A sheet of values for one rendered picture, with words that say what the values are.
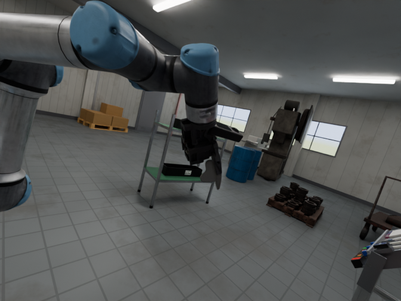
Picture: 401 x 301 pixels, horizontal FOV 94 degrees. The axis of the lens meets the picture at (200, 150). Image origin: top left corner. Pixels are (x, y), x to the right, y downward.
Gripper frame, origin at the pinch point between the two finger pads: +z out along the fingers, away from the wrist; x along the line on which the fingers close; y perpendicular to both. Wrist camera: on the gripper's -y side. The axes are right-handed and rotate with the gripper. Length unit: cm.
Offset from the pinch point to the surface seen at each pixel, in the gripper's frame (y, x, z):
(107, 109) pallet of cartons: 114, -640, 265
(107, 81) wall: 92, -745, 205
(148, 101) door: -41, -773, 327
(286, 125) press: -374, -300, 259
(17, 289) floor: 99, -24, 73
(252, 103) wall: -497, -632, 366
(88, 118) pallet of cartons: 171, -582, 256
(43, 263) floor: 96, -40, 82
